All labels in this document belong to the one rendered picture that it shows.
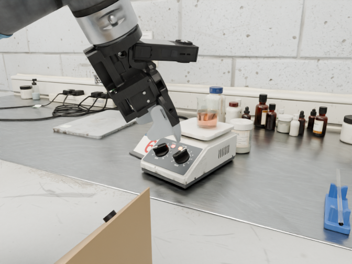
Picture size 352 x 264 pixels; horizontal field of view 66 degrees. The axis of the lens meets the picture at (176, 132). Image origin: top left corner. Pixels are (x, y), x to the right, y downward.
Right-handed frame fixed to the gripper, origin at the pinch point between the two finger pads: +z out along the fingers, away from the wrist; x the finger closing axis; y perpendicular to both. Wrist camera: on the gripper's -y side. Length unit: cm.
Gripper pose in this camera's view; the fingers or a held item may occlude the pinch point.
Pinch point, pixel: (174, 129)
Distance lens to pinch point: 51.0
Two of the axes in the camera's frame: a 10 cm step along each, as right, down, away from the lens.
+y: -8.4, 5.2, -1.5
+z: 3.3, 7.1, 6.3
